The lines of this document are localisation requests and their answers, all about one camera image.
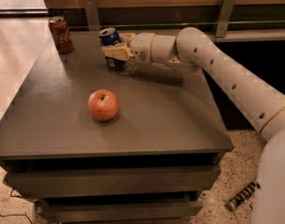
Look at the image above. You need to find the lower grey drawer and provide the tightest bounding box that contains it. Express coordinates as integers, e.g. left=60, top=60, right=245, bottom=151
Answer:
left=38, top=202, right=202, bottom=223

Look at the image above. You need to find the right metal bracket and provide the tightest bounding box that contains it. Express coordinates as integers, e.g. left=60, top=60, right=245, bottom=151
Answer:
left=213, top=0, right=236, bottom=38

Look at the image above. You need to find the metal bracket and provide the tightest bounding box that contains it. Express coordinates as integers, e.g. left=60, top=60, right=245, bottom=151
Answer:
left=213, top=0, right=236, bottom=38
left=83, top=0, right=101, bottom=31

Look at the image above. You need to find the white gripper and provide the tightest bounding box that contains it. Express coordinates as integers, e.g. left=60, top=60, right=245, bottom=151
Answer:
left=102, top=33, right=155, bottom=63

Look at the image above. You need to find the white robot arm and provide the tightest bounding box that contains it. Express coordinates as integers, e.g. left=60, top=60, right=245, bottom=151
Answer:
left=99, top=27, right=285, bottom=224

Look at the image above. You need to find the upper grey drawer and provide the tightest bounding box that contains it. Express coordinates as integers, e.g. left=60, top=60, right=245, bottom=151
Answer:
left=6, top=165, right=220, bottom=199

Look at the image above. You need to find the black cable on floor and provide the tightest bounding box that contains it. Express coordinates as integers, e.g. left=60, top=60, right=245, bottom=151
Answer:
left=0, top=189, right=35, bottom=224

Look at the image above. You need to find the horizontal metal rail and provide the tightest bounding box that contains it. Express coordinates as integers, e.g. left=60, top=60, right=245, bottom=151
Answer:
left=67, top=20, right=285, bottom=30

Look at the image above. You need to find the blue pepsi can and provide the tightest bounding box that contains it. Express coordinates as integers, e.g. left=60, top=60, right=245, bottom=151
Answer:
left=98, top=28, right=125, bottom=70

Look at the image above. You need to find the white power strip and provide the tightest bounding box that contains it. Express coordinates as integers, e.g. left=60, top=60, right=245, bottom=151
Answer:
left=224, top=182, right=256, bottom=212

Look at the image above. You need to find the grey drawer cabinet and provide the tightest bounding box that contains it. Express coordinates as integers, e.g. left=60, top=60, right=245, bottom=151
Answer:
left=0, top=33, right=232, bottom=224

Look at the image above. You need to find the left metal bracket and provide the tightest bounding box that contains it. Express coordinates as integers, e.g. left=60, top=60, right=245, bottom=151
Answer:
left=83, top=0, right=101, bottom=31

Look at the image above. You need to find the red coca-cola can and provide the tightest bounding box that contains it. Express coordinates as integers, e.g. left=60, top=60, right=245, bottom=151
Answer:
left=49, top=16, right=74, bottom=54

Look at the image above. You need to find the grey drawer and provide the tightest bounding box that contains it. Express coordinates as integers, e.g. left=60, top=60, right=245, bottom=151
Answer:
left=6, top=165, right=220, bottom=199
left=38, top=202, right=202, bottom=223

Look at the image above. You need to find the red apple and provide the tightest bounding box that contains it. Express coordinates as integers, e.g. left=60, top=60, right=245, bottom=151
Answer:
left=88, top=90, right=119, bottom=121

